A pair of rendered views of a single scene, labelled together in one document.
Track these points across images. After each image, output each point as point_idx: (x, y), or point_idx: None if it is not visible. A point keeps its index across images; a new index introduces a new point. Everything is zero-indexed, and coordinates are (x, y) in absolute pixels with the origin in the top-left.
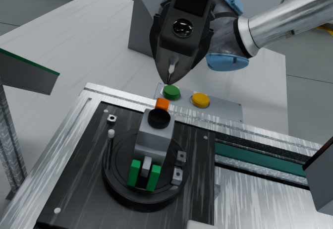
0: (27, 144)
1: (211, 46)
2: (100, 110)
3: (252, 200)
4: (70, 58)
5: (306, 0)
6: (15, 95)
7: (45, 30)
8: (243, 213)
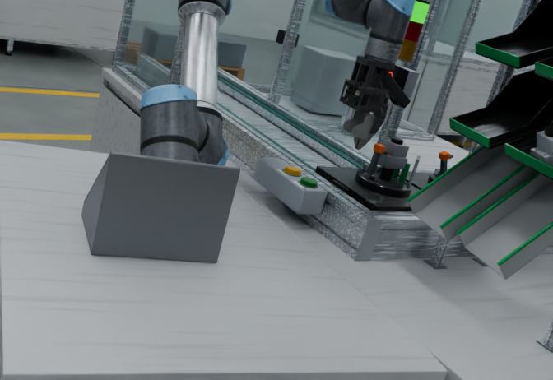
0: (419, 276)
1: (221, 150)
2: (380, 204)
3: None
4: (315, 297)
5: (215, 53)
6: (409, 303)
7: (305, 344)
8: None
